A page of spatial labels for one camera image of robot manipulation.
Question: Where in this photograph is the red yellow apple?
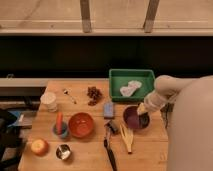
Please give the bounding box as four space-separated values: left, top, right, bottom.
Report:
31 139 49 155

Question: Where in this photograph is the green plastic bin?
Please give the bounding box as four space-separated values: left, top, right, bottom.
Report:
109 69 155 102

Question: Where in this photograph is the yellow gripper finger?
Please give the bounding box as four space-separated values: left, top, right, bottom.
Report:
137 103 148 116

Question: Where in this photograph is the orange carrot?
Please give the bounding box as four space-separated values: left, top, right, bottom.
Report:
56 112 63 134

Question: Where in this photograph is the white paper cup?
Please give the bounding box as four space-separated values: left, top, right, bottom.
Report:
40 92 57 112

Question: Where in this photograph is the metal spoon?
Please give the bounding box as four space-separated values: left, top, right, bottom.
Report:
63 89 77 104

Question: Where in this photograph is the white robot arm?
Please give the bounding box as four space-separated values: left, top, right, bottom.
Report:
137 75 213 171

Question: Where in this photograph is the blue sponge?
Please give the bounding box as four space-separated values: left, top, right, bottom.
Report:
103 102 114 118

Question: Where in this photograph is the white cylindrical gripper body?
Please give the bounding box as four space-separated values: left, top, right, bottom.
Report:
144 91 166 112

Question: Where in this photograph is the orange bowl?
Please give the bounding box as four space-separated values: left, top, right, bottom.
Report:
68 112 94 138

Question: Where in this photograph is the small metal cup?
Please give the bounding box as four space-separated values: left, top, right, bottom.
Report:
56 144 71 160

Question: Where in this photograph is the white crumpled cloth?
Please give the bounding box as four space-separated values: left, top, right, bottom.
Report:
120 80 142 97

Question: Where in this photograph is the black eraser block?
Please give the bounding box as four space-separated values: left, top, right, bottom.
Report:
139 114 150 129

